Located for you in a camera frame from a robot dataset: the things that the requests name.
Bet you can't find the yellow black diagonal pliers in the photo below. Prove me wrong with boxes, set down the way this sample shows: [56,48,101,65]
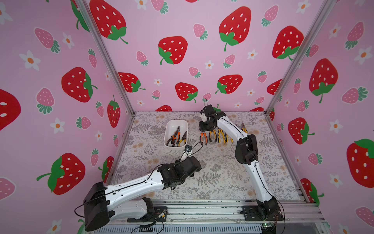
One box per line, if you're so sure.
[208,130,218,142]

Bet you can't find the small orange black pliers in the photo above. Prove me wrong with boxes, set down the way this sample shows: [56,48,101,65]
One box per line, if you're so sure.
[200,132,208,145]

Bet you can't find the yellow striped needle-nose pliers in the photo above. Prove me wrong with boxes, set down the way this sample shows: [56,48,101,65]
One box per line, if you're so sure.
[217,129,228,143]

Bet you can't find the yellow black combination pliers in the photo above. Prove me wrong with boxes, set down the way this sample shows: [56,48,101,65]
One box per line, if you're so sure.
[241,123,248,134]

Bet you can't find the white plastic storage box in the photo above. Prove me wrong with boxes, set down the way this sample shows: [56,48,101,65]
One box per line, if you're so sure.
[164,120,189,151]

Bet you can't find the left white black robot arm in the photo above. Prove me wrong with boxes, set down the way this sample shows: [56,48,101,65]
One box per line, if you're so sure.
[83,157,201,232]

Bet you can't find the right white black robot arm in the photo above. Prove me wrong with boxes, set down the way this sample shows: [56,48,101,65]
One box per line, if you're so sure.
[199,105,283,220]

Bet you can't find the yellow grey needle-nose pliers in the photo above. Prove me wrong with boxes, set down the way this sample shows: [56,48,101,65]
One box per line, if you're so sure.
[178,131,187,147]

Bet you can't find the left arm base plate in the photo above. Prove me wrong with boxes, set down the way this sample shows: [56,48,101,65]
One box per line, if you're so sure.
[127,206,168,223]

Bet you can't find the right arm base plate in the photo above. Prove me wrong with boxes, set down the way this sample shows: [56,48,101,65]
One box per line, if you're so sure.
[240,206,284,221]

